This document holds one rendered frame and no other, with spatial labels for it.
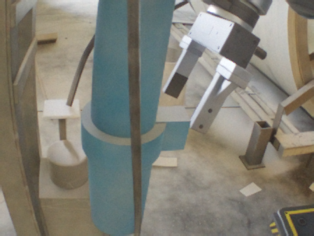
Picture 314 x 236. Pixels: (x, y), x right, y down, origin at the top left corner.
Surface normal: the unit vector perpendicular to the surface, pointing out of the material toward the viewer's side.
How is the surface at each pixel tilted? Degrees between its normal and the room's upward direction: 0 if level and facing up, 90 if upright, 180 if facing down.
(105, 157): 96
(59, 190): 0
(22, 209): 90
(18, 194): 90
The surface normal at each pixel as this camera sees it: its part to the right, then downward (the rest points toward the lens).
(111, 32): -0.44, 0.47
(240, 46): 0.23, 0.39
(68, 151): 0.11, -0.87
